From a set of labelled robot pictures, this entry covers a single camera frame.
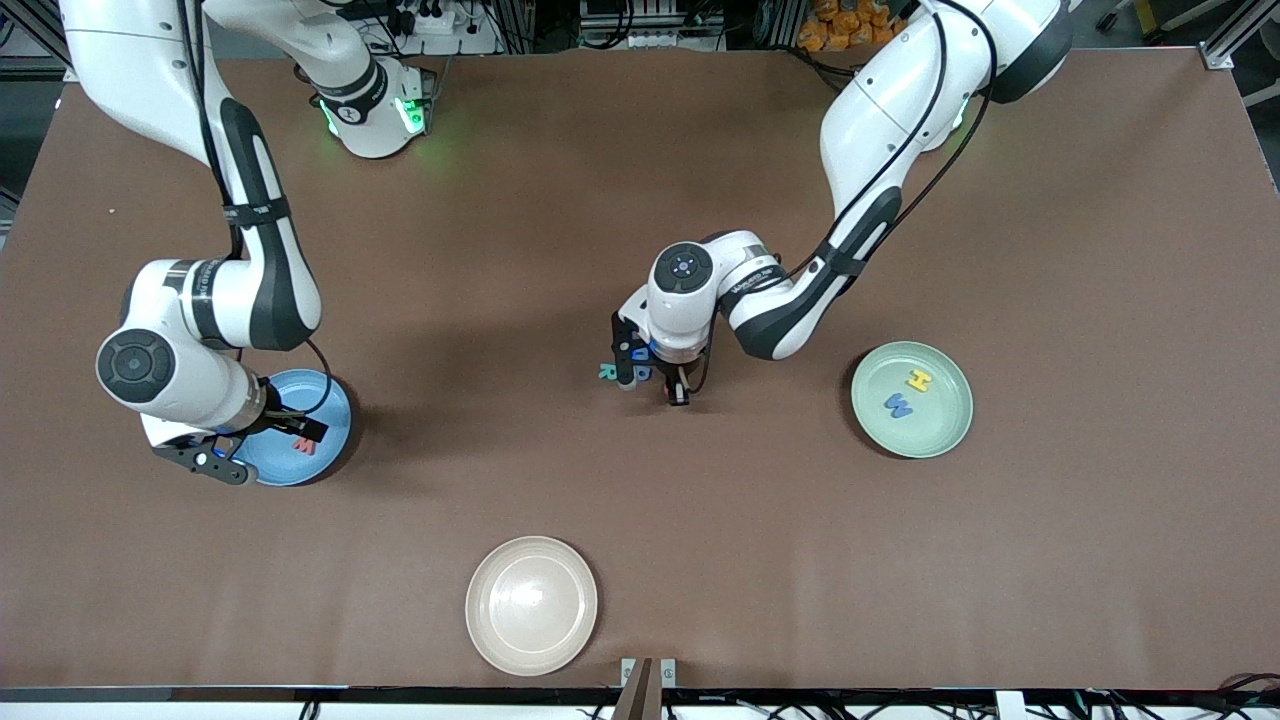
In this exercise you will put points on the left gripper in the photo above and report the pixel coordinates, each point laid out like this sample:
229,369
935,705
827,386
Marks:
680,384

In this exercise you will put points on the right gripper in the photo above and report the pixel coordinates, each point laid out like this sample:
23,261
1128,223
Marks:
283,421

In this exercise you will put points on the pink foam letter w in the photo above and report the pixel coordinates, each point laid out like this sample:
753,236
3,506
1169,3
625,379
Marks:
303,447

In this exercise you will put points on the blue foam letter M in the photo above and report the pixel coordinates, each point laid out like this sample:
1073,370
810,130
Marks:
898,405

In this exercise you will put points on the yellow foam letter H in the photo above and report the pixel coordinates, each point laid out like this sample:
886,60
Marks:
919,380

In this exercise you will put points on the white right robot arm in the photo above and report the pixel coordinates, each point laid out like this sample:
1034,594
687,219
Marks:
130,60

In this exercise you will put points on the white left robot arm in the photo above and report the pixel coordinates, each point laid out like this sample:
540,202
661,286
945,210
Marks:
880,100

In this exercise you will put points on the blue plate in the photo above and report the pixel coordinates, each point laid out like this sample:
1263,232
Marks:
310,390

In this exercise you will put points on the beige plate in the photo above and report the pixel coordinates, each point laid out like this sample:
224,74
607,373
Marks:
531,606

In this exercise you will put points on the green plate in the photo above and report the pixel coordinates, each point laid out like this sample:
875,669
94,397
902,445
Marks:
940,425

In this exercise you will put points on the black electronics box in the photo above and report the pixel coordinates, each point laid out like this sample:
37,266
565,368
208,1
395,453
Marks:
650,20

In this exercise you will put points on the white power strip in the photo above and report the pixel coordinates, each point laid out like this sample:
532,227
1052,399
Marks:
435,20

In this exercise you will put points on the orange snack bags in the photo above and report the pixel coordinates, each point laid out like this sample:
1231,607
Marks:
840,30

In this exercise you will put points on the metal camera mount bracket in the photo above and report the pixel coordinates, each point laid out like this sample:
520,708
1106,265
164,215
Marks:
648,690

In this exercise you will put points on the aluminium frame with bracket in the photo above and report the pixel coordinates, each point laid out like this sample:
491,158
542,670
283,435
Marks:
25,25
1218,58

